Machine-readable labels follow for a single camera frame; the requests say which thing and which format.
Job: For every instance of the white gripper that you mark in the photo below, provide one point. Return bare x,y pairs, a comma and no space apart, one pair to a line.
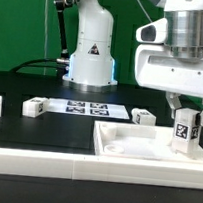
156,68

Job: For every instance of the white square tabletop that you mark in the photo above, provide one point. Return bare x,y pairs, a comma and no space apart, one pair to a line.
127,140

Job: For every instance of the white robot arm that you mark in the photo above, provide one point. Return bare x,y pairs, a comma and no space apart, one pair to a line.
91,65

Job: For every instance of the white marker sheet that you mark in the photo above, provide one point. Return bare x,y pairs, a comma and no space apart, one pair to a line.
87,108

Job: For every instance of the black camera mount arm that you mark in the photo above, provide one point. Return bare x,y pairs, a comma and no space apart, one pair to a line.
60,6

